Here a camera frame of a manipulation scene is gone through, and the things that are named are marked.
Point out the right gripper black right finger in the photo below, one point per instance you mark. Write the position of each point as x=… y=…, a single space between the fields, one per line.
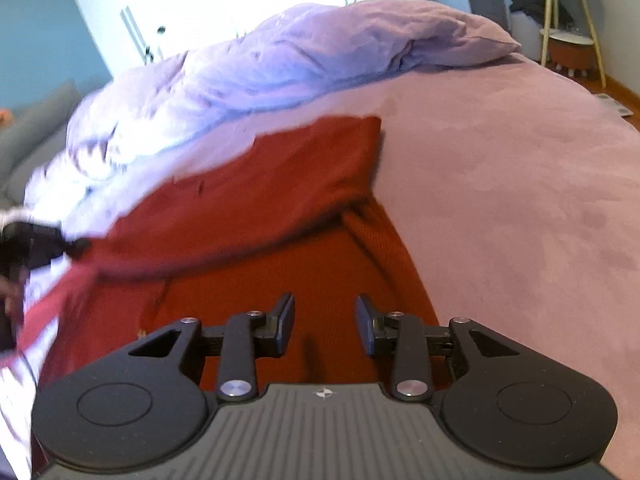
x=399 y=337

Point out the orange footed pot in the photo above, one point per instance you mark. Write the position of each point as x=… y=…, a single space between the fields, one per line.
x=576 y=58

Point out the pink fleece bed blanket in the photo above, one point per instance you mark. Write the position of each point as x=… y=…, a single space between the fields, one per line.
x=517 y=193

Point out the white side table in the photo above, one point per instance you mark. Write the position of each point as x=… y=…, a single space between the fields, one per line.
x=554 y=30

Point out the lilac crumpled duvet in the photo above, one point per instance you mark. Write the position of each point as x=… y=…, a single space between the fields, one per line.
x=201 y=109

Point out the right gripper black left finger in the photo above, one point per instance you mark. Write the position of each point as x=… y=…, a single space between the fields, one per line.
x=248 y=337

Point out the white bathroom scale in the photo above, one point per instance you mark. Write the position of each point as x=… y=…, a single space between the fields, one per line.
x=613 y=104

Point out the red knit cardigan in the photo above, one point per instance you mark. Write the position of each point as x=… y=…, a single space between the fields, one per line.
x=296 y=214

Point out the dark clothes pile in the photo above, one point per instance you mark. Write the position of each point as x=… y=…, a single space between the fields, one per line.
x=536 y=9

